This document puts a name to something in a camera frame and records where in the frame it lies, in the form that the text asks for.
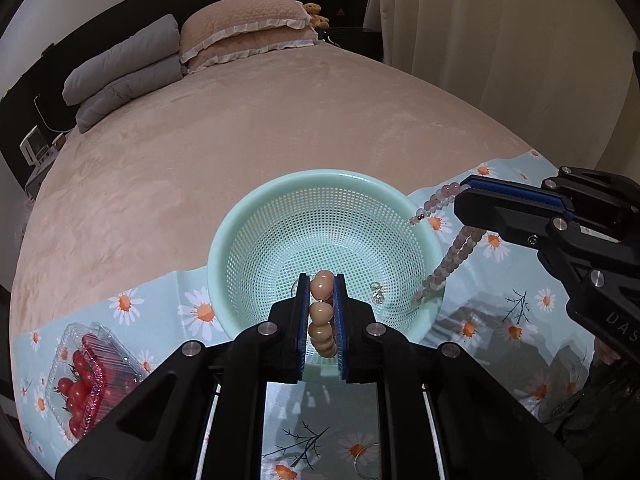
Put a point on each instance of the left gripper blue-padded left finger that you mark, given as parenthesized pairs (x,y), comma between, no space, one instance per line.
(271,351)

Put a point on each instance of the upper beige ruffled pillow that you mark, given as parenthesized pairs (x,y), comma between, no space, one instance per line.
(227,18)

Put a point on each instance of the white bedside device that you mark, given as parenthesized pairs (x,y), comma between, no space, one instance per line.
(35,148)

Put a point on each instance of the cream curtain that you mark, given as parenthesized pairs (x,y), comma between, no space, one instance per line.
(557,73)

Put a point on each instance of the lower grey folded pillow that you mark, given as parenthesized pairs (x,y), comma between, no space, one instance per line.
(127,88)

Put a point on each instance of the lower beige ruffled pillow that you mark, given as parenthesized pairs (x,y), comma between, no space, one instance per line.
(252,43)

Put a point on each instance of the grey folded pillow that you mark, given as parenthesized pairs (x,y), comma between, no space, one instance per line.
(127,88)
(151,44)

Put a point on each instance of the clear box of cherry tomatoes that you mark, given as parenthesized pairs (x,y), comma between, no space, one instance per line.
(91,373)

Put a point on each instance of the mint green plastic colander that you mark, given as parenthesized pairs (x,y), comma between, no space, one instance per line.
(314,220)

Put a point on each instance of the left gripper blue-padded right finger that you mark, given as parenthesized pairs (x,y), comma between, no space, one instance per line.
(370,352)

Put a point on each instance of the light blue daisy cloth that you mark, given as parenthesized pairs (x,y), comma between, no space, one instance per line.
(500,306)

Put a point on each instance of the silver hoop rings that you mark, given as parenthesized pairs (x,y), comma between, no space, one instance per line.
(362,467)

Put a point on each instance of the black headboard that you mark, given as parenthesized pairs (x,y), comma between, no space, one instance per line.
(36,98)

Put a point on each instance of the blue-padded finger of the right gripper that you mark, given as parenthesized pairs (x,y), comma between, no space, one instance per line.
(549,230)
(518,191)

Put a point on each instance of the small brown teddy bear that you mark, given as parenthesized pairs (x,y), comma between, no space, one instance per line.
(316,20)

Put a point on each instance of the silver oval pendant charm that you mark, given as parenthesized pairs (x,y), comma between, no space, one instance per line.
(377,293)

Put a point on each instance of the beige bed blanket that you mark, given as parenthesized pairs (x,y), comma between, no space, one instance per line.
(142,193)

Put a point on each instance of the beige ruffled pillow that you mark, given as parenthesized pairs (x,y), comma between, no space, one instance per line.
(252,43)
(227,18)

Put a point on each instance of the upper grey folded pillow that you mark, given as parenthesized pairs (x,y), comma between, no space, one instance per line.
(151,44)

